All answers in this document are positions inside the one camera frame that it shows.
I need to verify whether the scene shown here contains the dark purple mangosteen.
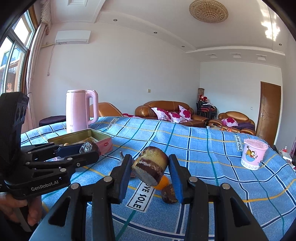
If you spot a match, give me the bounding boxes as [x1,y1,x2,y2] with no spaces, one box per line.
[79,141,100,155]

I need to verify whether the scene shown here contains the left hand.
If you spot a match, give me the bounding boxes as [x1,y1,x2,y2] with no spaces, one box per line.
[0,192,43,227]

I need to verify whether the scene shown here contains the dark round stool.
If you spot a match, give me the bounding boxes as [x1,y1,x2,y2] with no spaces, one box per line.
[39,115,66,127]

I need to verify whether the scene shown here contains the pink metal tin box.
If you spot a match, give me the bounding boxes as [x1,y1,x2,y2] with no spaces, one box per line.
[47,128,113,155]

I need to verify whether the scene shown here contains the pink curtain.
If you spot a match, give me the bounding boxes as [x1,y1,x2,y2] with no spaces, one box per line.
[22,0,52,133]

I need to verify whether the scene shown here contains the brown date fruit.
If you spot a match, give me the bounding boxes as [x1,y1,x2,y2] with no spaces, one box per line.
[161,184,178,204]

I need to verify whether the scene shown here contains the pink electric kettle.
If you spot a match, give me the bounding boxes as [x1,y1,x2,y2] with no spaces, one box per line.
[66,90,99,133]

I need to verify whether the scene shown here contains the brown leather armchair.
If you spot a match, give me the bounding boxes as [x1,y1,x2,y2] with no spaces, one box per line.
[97,102,123,117]

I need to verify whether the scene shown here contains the small orange on table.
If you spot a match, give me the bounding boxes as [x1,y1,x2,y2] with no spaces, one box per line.
[154,175,171,191]

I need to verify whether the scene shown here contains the pink cartoon cup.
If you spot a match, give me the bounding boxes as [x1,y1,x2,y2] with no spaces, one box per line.
[241,138,269,171]

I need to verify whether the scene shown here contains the brown leather long sofa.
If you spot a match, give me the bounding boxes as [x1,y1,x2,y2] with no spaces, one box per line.
[135,100,209,128]

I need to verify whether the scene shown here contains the brown leather small sofa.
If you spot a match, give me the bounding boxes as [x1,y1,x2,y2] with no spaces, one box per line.
[208,111,256,136]

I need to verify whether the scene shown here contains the stacked dark chairs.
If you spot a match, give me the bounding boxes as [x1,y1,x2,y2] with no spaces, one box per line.
[196,88,217,120]

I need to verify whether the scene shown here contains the brown wooden door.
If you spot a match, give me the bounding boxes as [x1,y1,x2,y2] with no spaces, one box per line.
[256,82,281,147]

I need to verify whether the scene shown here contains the gold ceiling lamp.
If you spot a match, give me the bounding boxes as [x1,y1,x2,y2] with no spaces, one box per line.
[189,0,228,24]

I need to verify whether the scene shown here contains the white wall air conditioner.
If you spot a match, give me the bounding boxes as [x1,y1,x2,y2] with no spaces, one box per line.
[55,30,91,44]

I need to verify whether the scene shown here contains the window with frame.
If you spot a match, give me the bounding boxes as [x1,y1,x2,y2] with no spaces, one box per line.
[0,11,36,94]

